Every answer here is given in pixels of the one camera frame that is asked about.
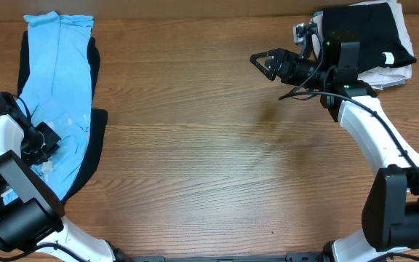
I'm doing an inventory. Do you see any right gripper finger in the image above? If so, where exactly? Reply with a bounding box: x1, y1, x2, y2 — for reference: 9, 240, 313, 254
250, 52, 279, 81
250, 48, 286, 69

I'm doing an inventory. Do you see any light blue t-shirt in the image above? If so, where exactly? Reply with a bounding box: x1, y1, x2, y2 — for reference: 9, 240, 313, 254
18, 12, 94, 199

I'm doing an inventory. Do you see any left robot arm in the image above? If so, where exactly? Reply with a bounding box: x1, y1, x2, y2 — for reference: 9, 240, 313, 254
0, 92, 128, 262

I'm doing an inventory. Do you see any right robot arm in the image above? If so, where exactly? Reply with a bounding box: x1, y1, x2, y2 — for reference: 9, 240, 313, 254
250, 26, 419, 261

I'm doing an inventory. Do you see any black garment under blue shirt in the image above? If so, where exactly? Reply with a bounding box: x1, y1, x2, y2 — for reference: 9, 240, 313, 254
17, 31, 108, 204

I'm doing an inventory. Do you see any folded beige garment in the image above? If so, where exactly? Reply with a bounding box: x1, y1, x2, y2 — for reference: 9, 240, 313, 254
311, 1, 415, 87

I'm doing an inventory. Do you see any folded black garment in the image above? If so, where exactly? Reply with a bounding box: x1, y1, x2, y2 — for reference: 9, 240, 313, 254
322, 3, 417, 73

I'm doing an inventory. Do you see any folded grey garment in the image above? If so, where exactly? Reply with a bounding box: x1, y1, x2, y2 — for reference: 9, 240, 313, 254
373, 80, 406, 90

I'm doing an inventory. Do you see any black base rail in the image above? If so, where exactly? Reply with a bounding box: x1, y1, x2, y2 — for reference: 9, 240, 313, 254
129, 252, 329, 262

